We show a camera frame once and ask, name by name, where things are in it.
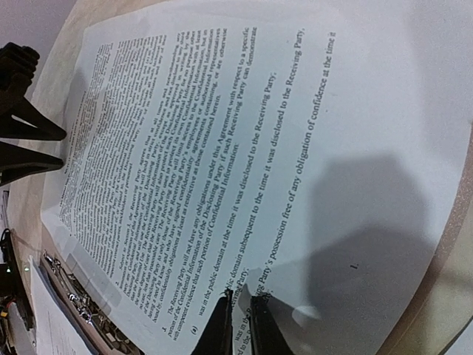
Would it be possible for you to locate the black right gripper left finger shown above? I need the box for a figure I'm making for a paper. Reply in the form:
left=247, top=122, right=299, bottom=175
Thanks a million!
left=191, top=294, right=233, bottom=355

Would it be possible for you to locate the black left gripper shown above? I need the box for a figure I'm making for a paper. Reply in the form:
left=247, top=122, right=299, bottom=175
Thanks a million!
left=1, top=42, right=67, bottom=186

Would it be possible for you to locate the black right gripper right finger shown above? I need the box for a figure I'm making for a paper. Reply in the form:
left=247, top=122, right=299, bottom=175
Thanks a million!
left=250, top=296, right=292, bottom=355

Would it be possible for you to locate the dense text white sheet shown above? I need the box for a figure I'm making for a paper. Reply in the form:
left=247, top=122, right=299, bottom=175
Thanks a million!
left=41, top=1, right=472, bottom=354

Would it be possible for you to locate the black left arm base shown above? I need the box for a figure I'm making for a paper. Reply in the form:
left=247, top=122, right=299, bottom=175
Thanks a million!
left=1, top=229, right=34, bottom=354

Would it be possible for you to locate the metal folder clip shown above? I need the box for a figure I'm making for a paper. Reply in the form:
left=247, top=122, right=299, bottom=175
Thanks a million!
left=40, top=251, right=143, bottom=354

